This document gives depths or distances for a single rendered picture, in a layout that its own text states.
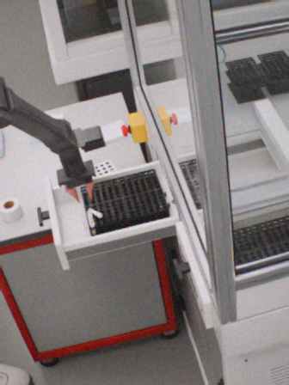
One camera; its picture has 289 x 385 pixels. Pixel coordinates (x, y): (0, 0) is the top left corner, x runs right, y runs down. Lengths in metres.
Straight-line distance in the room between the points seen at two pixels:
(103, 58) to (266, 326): 1.36
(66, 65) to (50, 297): 0.86
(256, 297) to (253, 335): 0.14
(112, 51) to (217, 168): 1.44
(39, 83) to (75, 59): 1.63
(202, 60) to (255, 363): 0.93
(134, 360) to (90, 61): 1.14
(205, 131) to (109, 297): 1.35
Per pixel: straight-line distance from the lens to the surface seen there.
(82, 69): 2.73
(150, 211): 2.04
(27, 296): 2.47
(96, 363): 2.81
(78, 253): 2.00
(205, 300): 1.74
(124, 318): 2.63
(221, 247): 1.47
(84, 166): 1.93
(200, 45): 1.18
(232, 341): 1.73
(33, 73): 4.44
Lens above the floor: 2.28
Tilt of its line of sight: 42 degrees down
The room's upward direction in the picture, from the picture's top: 11 degrees counter-clockwise
